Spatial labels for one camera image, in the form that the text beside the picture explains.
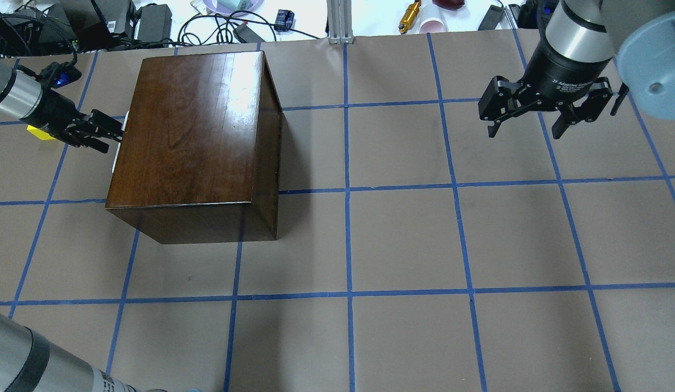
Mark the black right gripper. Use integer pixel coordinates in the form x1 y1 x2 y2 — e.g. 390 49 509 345
478 38 613 139

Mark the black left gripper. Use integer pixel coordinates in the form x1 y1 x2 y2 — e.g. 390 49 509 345
27 90 123 154

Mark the yellow block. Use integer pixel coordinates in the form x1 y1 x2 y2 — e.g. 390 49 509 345
27 126 56 141

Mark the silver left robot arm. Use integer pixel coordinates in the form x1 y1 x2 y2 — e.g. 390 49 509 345
0 60 123 154

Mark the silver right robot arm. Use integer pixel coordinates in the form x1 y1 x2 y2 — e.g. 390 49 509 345
478 1 675 139

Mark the dark wooden drawer box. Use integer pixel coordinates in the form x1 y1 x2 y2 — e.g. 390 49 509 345
106 51 285 244

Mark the black flat power brick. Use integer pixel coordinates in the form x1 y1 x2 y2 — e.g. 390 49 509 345
477 5 505 30

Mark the black power adapter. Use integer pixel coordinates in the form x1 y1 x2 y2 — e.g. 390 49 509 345
136 3 173 42

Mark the pink cup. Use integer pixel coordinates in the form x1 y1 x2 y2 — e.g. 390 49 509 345
418 17 449 33

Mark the gold cylinder tool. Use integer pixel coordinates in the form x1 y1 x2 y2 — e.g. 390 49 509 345
398 0 422 35

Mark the teal cup on plate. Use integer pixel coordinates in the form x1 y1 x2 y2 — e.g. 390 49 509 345
216 0 254 13

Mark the purple plate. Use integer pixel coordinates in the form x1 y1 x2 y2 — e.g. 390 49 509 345
203 0 265 15

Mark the brown paper table mat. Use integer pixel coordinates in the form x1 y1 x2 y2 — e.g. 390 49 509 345
0 30 675 391

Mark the small blue device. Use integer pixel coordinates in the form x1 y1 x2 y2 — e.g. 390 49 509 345
274 9 295 32

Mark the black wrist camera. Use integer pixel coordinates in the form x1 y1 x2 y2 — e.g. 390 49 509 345
39 62 83 89

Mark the aluminium frame post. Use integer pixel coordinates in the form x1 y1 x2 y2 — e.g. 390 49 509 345
327 0 354 45

